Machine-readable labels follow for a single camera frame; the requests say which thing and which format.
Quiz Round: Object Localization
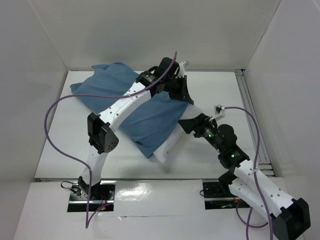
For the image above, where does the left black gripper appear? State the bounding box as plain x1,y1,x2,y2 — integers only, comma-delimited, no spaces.
163,74,191,102

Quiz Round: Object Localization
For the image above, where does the white pillow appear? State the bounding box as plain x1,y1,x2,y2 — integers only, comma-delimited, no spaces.
153,104,202,164

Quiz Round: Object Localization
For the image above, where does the blue pillowcase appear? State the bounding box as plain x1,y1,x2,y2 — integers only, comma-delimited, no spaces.
69,61,195,160

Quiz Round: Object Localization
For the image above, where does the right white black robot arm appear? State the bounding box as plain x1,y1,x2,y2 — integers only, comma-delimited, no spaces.
178,113,311,240

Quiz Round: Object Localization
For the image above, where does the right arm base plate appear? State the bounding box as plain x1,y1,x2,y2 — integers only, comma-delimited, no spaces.
199,180,249,210

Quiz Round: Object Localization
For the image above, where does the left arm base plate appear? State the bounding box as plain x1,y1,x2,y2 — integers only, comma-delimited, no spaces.
60,181,116,213

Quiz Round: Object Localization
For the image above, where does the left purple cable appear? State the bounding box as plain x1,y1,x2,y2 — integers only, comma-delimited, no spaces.
44,51,179,229

